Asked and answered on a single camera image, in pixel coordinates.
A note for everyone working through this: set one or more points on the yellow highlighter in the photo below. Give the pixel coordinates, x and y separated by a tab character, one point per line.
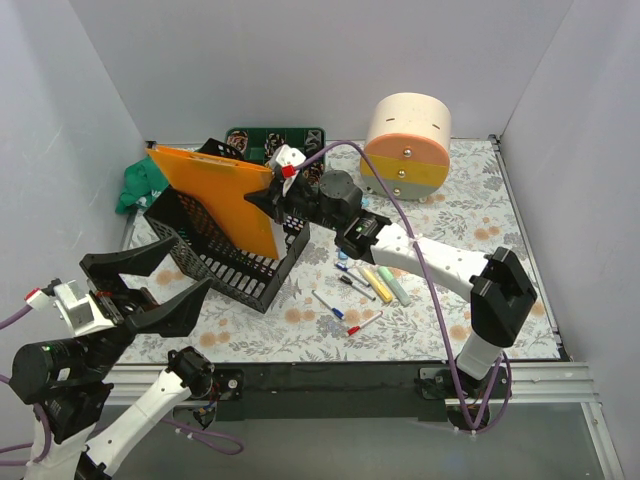
380	289

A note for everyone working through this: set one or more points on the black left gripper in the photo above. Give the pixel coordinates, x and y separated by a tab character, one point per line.
115	310

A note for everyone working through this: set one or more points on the black mesh file organizer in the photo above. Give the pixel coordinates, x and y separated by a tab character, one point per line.
204	251

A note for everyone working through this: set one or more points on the green compartment tray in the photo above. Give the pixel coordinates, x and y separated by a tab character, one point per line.
259	144

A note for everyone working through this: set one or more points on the orange file folder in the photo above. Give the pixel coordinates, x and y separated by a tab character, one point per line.
220	185

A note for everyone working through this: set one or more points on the round cream drawer cabinet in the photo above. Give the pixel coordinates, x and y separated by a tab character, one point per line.
408	142

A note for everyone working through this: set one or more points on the green cloth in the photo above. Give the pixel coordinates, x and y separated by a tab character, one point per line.
143	184

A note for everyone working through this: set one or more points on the small white marker blue cap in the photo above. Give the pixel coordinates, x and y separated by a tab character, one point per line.
351	273

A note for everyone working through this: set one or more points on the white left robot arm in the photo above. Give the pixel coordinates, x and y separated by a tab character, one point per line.
65	382

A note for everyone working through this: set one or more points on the white marker black cap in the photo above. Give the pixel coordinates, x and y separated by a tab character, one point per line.
348	281

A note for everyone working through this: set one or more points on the green highlighter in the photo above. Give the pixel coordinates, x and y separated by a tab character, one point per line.
387	276

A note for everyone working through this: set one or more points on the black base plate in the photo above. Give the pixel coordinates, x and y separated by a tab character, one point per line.
339	390

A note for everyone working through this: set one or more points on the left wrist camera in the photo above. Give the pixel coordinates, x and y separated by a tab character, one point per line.
77	309

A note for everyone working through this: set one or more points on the floral table mat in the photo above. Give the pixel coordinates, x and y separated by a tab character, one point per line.
472	210

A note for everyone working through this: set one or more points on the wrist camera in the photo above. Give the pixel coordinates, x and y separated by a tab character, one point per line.
77	309
288	161

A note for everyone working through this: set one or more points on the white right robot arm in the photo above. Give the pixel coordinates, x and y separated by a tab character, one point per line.
496	286

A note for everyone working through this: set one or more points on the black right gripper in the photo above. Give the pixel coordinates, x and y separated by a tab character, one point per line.
286	198

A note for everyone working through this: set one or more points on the white marker red cap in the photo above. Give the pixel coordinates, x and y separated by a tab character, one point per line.
354	329

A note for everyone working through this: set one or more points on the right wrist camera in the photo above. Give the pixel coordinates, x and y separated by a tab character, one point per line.
288	161

